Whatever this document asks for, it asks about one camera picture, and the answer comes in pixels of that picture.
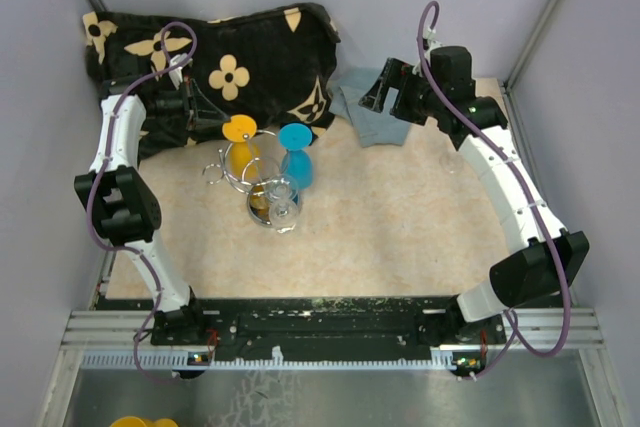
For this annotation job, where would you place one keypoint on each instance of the right corner aluminium post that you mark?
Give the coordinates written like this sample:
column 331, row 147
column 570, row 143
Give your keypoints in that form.
column 541, row 26

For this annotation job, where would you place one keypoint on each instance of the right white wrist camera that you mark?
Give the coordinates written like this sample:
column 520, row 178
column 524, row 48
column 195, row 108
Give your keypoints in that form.
column 430, row 43

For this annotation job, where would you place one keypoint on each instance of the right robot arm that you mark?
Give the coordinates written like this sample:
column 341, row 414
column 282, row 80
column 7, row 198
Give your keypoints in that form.
column 544, row 256

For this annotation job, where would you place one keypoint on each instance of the blue wine glass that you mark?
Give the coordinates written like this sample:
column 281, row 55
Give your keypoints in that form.
column 295, row 138

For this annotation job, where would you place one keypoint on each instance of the blue denim cloth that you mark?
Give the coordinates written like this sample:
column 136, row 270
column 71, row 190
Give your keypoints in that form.
column 371, row 128

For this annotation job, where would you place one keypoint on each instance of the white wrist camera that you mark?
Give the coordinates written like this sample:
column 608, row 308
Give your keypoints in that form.
column 179, row 67
column 430, row 43

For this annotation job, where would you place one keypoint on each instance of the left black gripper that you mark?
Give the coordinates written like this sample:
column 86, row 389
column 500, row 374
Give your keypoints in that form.
column 198, row 111

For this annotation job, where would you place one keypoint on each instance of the black floral blanket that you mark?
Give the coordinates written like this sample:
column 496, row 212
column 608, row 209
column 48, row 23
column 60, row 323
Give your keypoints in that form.
column 273, row 66

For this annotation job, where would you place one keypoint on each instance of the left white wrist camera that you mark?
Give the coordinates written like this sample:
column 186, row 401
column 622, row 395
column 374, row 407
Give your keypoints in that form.
column 179, row 67

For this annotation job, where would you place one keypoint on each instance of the yellow object at bottom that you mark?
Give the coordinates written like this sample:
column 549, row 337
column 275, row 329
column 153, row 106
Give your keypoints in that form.
column 135, row 421

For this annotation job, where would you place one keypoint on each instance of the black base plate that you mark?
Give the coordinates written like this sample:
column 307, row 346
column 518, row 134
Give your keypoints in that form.
column 338, row 329

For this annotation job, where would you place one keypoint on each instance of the orange wine glass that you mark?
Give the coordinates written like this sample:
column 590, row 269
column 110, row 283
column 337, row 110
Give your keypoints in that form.
column 242, row 161

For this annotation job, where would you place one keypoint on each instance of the clear champagne glass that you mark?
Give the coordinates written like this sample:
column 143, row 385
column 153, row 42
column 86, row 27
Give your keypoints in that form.
column 452, row 162

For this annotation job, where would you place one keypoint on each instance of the aluminium rail frame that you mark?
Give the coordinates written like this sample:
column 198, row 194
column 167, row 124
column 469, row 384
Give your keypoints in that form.
column 334, row 362

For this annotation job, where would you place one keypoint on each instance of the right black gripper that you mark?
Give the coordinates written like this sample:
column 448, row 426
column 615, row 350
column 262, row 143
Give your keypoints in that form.
column 395, row 74

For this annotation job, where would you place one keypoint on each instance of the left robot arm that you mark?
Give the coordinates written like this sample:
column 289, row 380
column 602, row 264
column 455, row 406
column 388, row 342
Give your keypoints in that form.
column 123, row 214

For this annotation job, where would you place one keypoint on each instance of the chrome wine glass rack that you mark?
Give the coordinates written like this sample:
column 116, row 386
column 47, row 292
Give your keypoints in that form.
column 216, row 172

